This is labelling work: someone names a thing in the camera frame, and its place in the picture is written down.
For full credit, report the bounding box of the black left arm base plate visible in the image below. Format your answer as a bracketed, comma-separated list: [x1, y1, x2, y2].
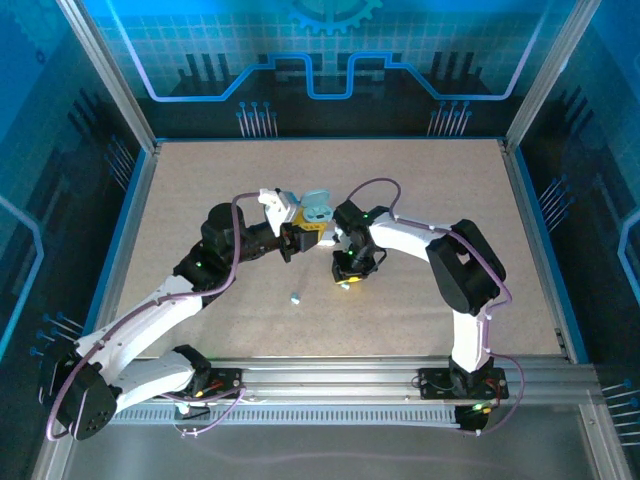
[169, 366, 247, 401]

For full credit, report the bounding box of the grey slotted cable duct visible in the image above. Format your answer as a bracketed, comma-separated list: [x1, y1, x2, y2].
[109, 403, 464, 427]

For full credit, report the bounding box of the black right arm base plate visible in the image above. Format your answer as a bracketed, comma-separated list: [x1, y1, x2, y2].
[417, 366, 510, 401]

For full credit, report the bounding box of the blue earbud charging case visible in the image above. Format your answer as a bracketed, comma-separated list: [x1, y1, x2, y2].
[298, 188, 335, 225]

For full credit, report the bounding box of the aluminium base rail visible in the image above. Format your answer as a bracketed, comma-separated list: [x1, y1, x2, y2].
[139, 354, 599, 401]

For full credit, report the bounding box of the aluminium frame post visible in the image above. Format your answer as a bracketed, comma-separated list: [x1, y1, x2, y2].
[503, 0, 601, 151]
[55, 0, 160, 151]

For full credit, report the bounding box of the aluminium side rail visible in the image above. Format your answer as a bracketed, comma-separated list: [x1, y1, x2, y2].
[499, 139, 631, 480]
[29, 142, 161, 480]

